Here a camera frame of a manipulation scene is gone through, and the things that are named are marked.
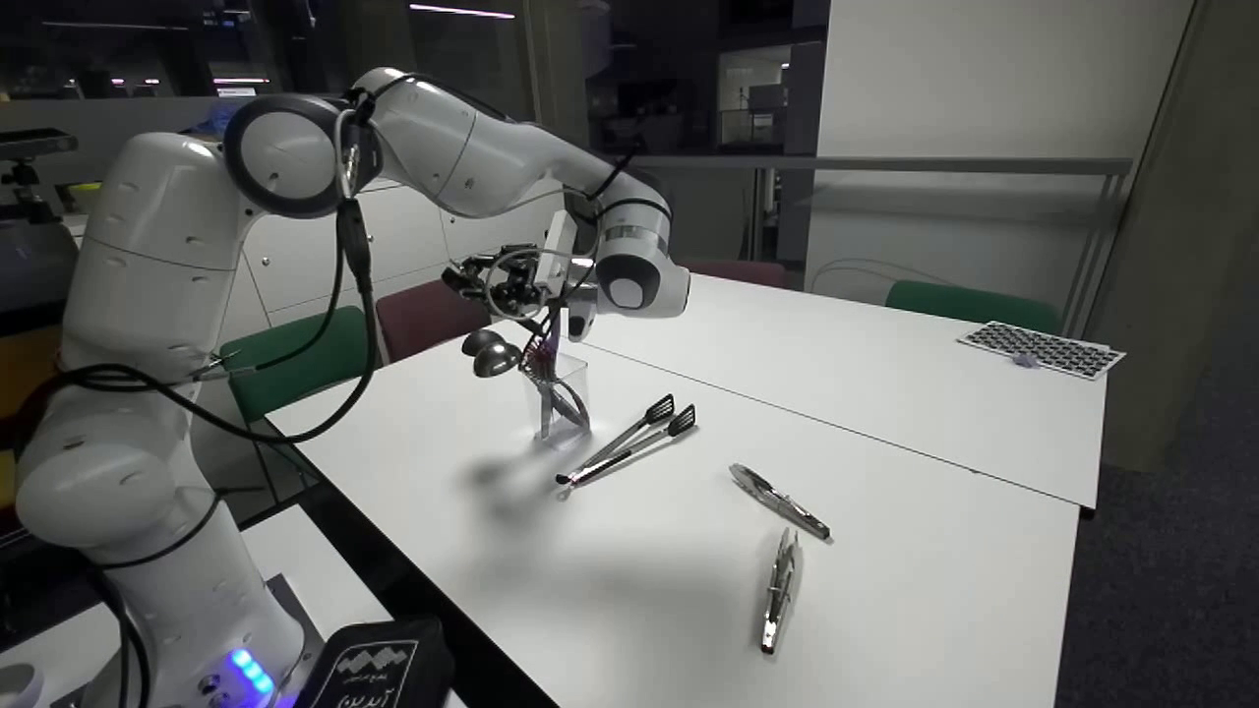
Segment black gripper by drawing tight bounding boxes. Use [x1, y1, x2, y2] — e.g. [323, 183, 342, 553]
[444, 242, 593, 323]

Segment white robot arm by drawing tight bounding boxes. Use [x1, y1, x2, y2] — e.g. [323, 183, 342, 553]
[17, 66, 687, 708]

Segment metal ladle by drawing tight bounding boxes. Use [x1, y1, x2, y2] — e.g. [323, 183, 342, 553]
[459, 331, 524, 378]

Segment red chair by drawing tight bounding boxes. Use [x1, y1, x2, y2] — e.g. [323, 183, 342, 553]
[376, 281, 489, 356]

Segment metal handrail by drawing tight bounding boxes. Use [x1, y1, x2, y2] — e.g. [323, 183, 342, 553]
[633, 153, 1132, 177]

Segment black control box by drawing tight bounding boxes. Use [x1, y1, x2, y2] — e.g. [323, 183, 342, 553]
[294, 620, 455, 708]

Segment green chair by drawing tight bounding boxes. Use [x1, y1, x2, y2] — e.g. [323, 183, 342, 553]
[884, 280, 1060, 331]

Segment black cables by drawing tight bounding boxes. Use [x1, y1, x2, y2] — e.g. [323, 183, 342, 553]
[35, 194, 396, 553]

